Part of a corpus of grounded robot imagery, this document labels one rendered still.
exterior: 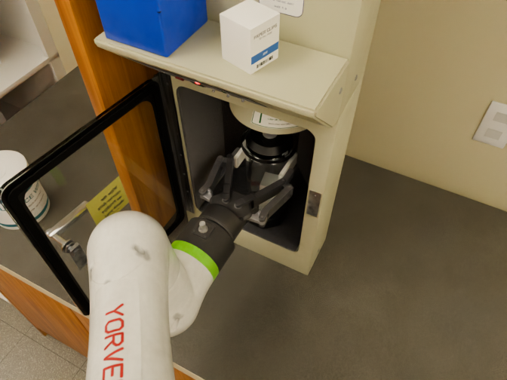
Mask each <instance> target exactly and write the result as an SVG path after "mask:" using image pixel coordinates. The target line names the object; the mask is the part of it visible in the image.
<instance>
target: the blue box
mask: <svg viewBox="0 0 507 380"><path fill-rule="evenodd" d="M95 1H96V4H97V9H98V11H99V15H100V19H101V22H102V24H103V29H104V32H105V35H106V37H107V38H108V39H111V40H114V41H118V42H121V43H123V44H127V45H130V46H132V47H135V48H139V49H142V50H145V51H148V52H151V53H154V54H157V55H160V56H163V57H169V56H170V55H171V54H172V53H173V52H174V51H175V50H176V49H177V48H178V47H179V46H180V45H182V44H183V43H184V42H185V41H186V40H187V39H188V38H190V37H191V36H192V35H193V34H194V33H195V32H196V31H197V30H199V29H200V28H201V27H202V26H203V25H204V24H205V23H206V22H207V5H206V0H95Z"/></svg>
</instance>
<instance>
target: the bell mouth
mask: <svg viewBox="0 0 507 380"><path fill-rule="evenodd" d="M229 106H230V109H231V111H232V114H233V115H234V116H235V117H236V118H237V119H238V120H239V121H240V122H241V123H242V124H244V125H245V126H247V127H249V128H251V129H253V130H257V131H259V132H262V133H270V134H289V133H297V132H300V131H302V130H306V129H305V128H304V127H300V126H297V125H295V124H291V123H288V122H286V121H282V120H280V119H277V118H273V117H271V116H268V115H264V114H262V113H259V112H256V111H254V110H251V109H247V108H245V107H242V106H238V105H235V104H233V103H229Z"/></svg>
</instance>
